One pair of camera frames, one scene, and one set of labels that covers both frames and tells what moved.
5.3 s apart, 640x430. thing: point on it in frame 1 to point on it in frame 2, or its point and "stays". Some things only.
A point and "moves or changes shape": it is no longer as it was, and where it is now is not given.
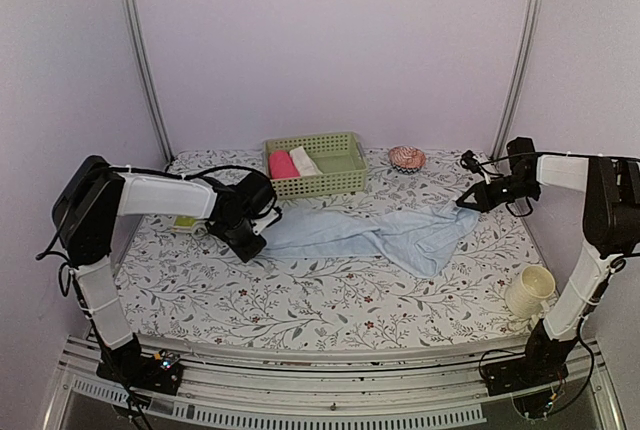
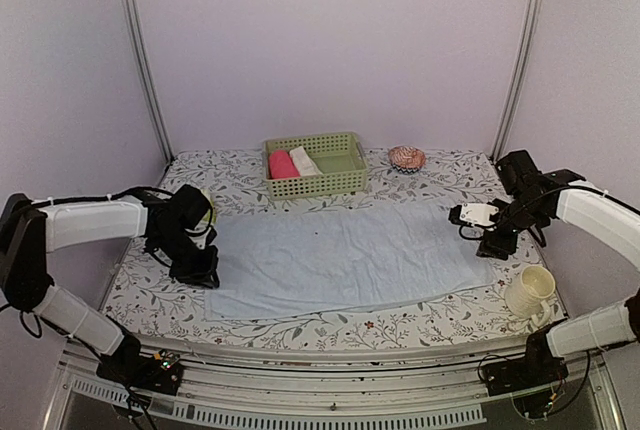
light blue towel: [428, 235] moves or changes shape
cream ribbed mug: [527, 295] stays
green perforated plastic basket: [312, 165] stays
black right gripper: [485, 201] to [497, 248]
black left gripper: [247, 253] to [202, 276]
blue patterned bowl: [407, 170] stays
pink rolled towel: [282, 166] stays
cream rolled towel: [303, 163] stays
